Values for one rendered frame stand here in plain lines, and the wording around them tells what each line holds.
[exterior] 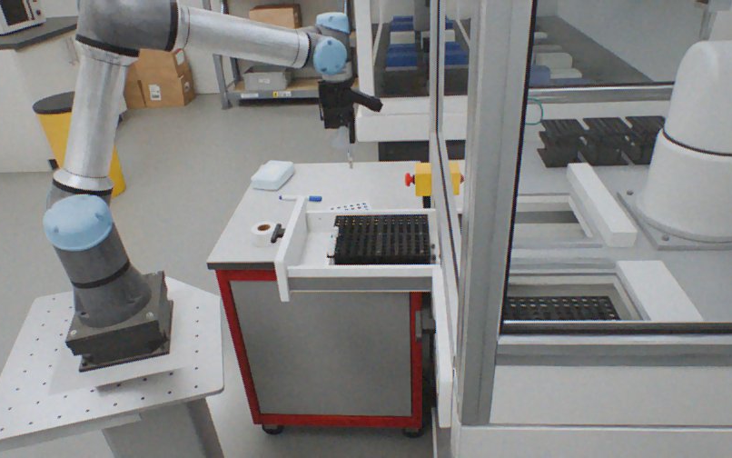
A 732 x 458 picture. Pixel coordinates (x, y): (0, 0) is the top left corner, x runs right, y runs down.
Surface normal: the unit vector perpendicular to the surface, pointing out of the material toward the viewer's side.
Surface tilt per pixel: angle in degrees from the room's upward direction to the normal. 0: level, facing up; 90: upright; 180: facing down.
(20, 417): 0
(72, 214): 7
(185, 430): 90
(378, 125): 90
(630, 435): 90
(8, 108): 90
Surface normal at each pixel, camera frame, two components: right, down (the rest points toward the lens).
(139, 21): 0.18, 0.42
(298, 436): -0.05, -0.85
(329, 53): 0.53, 0.40
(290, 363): -0.07, 0.52
